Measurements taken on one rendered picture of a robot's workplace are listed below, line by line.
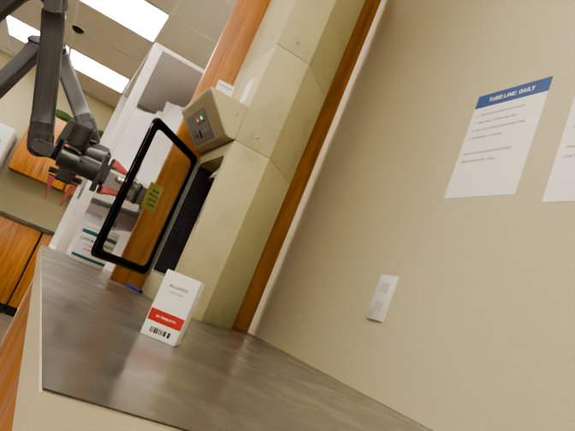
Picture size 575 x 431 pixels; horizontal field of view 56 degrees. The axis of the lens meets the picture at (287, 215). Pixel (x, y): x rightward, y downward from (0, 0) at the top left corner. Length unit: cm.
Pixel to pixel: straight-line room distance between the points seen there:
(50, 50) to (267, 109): 57
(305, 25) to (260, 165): 42
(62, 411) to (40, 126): 124
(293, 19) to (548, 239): 92
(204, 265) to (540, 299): 80
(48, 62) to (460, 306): 115
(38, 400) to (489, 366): 85
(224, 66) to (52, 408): 164
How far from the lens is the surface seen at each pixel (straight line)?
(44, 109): 153
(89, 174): 152
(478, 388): 106
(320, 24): 164
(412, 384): 118
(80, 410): 33
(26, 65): 209
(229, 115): 146
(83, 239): 213
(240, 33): 194
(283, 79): 154
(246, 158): 146
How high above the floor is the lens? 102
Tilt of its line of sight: 10 degrees up
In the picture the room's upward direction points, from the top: 22 degrees clockwise
